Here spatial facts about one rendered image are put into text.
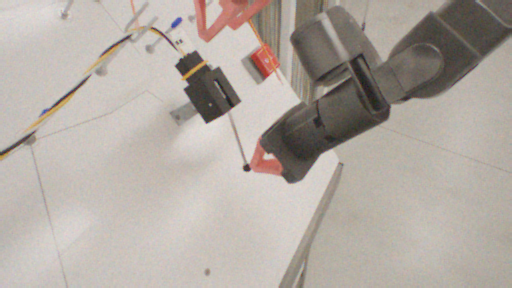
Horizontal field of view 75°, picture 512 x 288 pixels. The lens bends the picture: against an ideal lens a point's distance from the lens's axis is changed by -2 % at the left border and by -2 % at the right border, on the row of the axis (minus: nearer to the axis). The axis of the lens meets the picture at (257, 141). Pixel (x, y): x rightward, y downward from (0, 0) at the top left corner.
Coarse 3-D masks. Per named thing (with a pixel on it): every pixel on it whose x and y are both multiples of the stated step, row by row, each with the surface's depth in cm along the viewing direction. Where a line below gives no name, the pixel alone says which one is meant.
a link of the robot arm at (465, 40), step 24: (456, 0) 27; (480, 0) 27; (504, 0) 26; (432, 24) 28; (456, 24) 27; (480, 24) 27; (504, 24) 26; (456, 48) 27; (480, 48) 27; (456, 72) 28; (408, 96) 30; (432, 96) 30
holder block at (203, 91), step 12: (216, 72) 44; (192, 84) 43; (204, 84) 42; (228, 84) 45; (192, 96) 44; (204, 96) 43; (216, 96) 43; (228, 96) 44; (204, 108) 44; (216, 108) 43; (228, 108) 44; (204, 120) 45
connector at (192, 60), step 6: (192, 54) 43; (198, 54) 44; (180, 60) 42; (186, 60) 42; (192, 60) 43; (198, 60) 44; (180, 66) 43; (186, 66) 42; (192, 66) 43; (204, 66) 44; (180, 72) 44; (186, 72) 43; (198, 72) 43; (204, 72) 44; (192, 78) 43
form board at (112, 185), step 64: (0, 0) 37; (64, 0) 42; (128, 0) 48; (192, 0) 57; (0, 64) 35; (64, 64) 40; (128, 64) 46; (0, 128) 34; (64, 128) 38; (128, 128) 43; (192, 128) 50; (256, 128) 60; (0, 192) 32; (64, 192) 36; (128, 192) 41; (192, 192) 47; (256, 192) 55; (320, 192) 67; (0, 256) 31; (64, 256) 34; (128, 256) 39; (192, 256) 44; (256, 256) 52
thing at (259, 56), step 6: (258, 48) 62; (270, 48) 63; (252, 54) 60; (258, 54) 60; (264, 54) 61; (270, 54) 63; (258, 60) 60; (264, 60) 61; (276, 60) 64; (258, 66) 61; (264, 66) 61; (270, 66) 62; (276, 66) 63; (264, 72) 61; (270, 72) 61
